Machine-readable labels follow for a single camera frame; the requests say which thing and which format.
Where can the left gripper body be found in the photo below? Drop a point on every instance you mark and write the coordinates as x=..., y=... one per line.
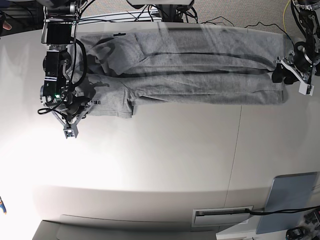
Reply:
x=301, y=65

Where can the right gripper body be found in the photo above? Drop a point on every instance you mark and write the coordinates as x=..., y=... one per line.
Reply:
x=69, y=110

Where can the grey T-shirt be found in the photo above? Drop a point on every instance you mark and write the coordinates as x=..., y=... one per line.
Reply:
x=191, y=66

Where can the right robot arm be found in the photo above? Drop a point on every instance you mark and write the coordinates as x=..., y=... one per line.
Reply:
x=58, y=92

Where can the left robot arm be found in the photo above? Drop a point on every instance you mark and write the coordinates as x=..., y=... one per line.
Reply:
x=306, y=14

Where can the blue grey tablet pad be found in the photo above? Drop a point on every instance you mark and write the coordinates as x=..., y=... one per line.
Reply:
x=291, y=191

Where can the blue orange tool handle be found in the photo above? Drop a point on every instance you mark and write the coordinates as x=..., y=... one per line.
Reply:
x=2, y=206

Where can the black camera stand base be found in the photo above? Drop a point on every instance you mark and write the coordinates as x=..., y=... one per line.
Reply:
x=170, y=11

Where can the white table cable tray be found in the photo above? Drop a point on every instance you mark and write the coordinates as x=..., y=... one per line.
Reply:
x=213, y=217

